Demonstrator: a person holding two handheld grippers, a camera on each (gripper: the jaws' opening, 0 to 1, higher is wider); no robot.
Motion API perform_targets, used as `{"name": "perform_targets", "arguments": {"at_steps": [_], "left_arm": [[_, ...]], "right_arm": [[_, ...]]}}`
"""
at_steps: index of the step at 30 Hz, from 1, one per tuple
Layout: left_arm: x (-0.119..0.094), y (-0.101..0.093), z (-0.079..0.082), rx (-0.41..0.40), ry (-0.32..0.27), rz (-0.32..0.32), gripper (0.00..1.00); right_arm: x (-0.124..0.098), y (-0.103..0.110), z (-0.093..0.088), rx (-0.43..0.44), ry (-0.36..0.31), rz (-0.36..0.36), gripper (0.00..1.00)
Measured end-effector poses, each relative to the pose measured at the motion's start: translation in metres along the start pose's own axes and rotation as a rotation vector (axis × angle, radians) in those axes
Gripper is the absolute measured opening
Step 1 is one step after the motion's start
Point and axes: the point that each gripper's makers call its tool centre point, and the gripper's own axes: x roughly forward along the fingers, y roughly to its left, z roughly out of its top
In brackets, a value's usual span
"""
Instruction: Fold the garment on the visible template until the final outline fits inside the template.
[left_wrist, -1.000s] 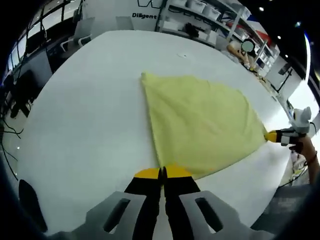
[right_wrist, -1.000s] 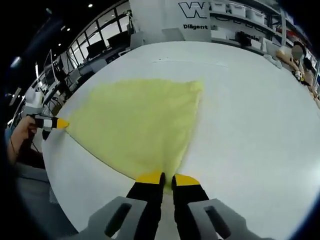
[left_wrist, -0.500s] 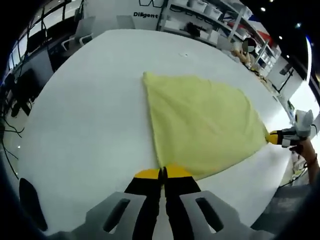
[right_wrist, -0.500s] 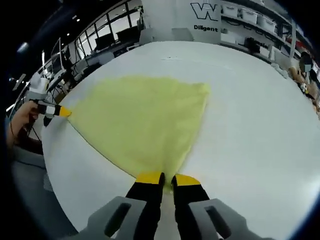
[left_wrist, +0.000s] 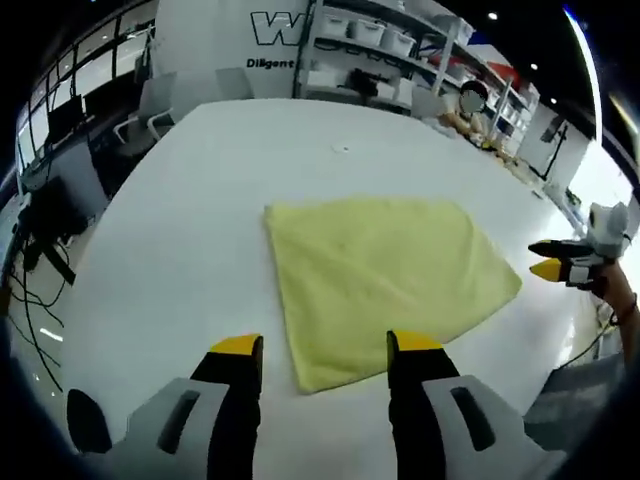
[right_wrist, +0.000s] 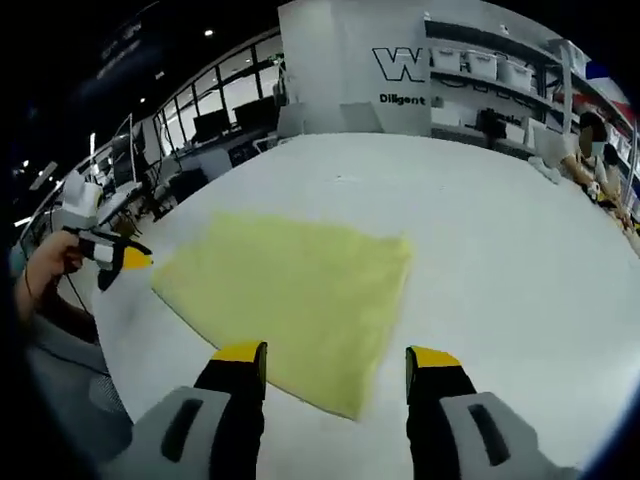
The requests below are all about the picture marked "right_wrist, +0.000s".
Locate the white storage bin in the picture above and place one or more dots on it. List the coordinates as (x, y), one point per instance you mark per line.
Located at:
(484, 63)
(450, 59)
(519, 75)

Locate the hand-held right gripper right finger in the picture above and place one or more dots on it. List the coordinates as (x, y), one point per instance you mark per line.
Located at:
(457, 450)

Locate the large dark monitor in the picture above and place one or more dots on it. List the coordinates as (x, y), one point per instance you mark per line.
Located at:
(127, 160)

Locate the white crumpled cloth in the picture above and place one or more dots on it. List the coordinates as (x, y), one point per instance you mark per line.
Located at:
(545, 170)

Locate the red blue banner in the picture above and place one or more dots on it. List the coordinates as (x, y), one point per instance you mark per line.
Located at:
(607, 82)

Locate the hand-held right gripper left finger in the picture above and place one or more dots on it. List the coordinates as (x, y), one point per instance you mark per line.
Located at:
(145, 450)

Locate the grey metal storage shelf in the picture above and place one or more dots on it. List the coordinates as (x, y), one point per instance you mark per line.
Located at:
(500, 95)

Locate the white chair back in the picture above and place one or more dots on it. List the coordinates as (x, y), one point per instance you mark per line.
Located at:
(547, 142)

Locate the black computer monitor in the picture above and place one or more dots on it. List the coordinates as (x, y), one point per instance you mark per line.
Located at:
(256, 114)
(212, 125)

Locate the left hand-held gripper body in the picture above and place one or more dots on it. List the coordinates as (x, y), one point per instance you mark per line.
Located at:
(82, 205)

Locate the dark hanging banner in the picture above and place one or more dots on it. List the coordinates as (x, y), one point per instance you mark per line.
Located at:
(120, 52)

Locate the grey mesh office chair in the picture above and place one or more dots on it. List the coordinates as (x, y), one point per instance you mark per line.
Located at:
(75, 390)

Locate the black device on stand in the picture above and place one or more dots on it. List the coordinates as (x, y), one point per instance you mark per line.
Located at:
(491, 125)

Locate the person's left hand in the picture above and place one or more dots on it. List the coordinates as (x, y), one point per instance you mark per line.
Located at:
(52, 260)

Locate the yellow blue black garment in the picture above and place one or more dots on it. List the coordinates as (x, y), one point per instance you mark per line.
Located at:
(290, 290)

